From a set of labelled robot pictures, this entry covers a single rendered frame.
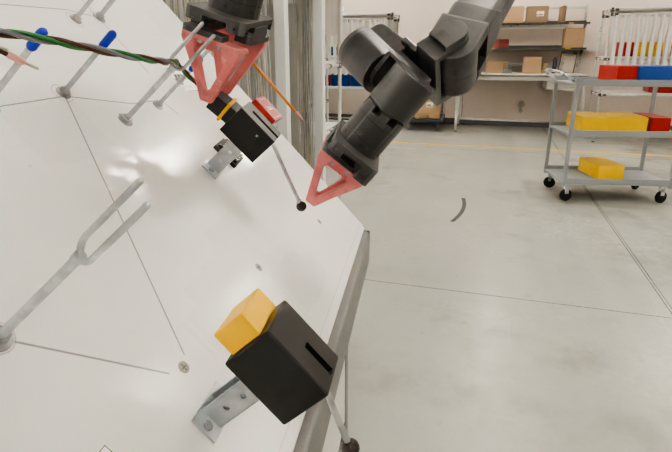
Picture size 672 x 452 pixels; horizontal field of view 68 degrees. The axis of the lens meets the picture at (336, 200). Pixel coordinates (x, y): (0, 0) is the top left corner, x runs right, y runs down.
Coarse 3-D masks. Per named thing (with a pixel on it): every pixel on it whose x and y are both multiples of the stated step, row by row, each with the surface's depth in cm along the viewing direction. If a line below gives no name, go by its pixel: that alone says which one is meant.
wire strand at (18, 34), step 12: (0, 36) 32; (12, 36) 33; (24, 36) 34; (36, 36) 35; (48, 36) 35; (72, 48) 37; (84, 48) 38; (96, 48) 38; (108, 48) 40; (132, 60) 42; (144, 60) 42; (156, 60) 44; (168, 60) 46
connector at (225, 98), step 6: (222, 96) 60; (228, 96) 62; (216, 102) 59; (222, 102) 59; (228, 102) 60; (210, 108) 60; (216, 108) 60; (222, 108) 60; (234, 108) 60; (216, 114) 60; (228, 114) 60; (222, 120) 60
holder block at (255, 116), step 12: (240, 108) 59; (252, 108) 62; (228, 120) 60; (240, 120) 59; (252, 120) 59; (264, 120) 62; (228, 132) 60; (240, 132) 60; (252, 132) 60; (264, 132) 60; (276, 132) 63; (240, 144) 61; (252, 144) 60; (264, 144) 60; (252, 156) 61
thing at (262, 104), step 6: (264, 96) 88; (252, 102) 84; (258, 102) 84; (264, 102) 86; (258, 108) 84; (264, 108) 84; (270, 108) 86; (264, 114) 84; (270, 114) 84; (276, 114) 87; (270, 120) 84; (276, 120) 85
